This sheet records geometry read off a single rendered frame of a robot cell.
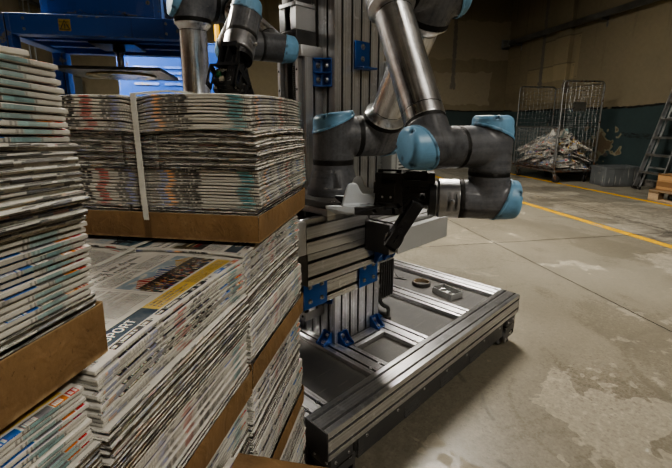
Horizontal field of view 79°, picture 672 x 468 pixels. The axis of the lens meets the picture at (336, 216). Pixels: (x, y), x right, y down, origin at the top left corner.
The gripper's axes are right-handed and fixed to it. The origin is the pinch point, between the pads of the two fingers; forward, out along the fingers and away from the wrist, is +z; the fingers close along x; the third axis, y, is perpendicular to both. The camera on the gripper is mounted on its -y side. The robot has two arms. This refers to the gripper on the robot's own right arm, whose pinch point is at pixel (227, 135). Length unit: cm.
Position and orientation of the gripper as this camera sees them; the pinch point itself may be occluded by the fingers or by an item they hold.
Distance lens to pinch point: 97.5
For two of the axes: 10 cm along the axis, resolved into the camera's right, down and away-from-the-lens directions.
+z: -0.9, 9.5, -2.8
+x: 9.8, 0.4, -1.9
